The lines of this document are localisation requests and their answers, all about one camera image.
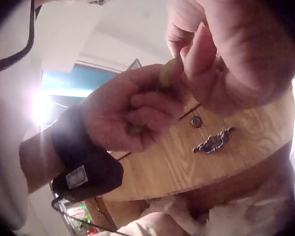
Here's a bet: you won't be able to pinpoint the window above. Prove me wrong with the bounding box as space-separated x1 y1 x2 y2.
39 62 124 124

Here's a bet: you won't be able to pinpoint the round metal keyhole plate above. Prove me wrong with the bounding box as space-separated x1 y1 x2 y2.
191 116 203 128

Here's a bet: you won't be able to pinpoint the black wrist band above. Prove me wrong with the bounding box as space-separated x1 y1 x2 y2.
51 98 125 203

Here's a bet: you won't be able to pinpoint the person's body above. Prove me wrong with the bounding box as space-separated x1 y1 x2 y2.
0 0 55 233

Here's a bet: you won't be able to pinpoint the person's right hand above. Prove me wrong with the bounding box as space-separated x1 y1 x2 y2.
166 0 295 116

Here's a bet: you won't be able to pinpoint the person's left hand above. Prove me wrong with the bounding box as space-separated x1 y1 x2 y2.
84 63 194 153

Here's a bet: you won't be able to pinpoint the yellow-green fruit piece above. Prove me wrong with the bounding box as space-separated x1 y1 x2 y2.
160 56 224 87

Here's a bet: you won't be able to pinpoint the light wooden drawer cabinet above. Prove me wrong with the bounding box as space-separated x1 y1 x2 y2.
22 81 295 236

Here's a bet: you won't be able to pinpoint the person's legs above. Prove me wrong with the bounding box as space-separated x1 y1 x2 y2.
117 192 295 236

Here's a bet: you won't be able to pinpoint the person's left fingers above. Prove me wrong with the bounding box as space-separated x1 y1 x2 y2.
127 82 194 153

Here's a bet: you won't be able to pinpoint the person's right fingers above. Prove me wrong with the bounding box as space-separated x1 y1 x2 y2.
166 22 223 106

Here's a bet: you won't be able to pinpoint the ornate metal drawer handle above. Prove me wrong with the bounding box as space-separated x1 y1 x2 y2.
193 127 235 154

